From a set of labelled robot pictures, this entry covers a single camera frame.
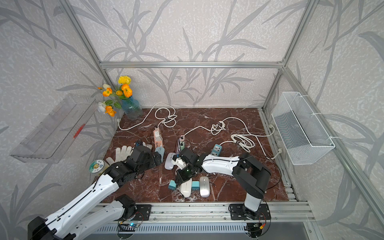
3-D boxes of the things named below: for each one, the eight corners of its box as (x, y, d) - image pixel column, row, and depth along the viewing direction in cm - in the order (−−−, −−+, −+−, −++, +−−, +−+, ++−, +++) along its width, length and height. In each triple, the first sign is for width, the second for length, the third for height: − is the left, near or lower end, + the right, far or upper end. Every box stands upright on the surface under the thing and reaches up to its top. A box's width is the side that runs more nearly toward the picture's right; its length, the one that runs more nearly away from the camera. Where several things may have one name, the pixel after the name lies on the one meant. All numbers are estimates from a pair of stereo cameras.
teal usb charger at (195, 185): (191, 190, 83) (191, 188, 81) (192, 182, 85) (191, 181, 83) (199, 190, 83) (199, 188, 81) (199, 182, 85) (199, 181, 83)
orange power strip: (156, 149, 99) (153, 142, 92) (154, 135, 106) (150, 128, 99) (163, 147, 100) (160, 140, 93) (160, 134, 107) (157, 126, 100)
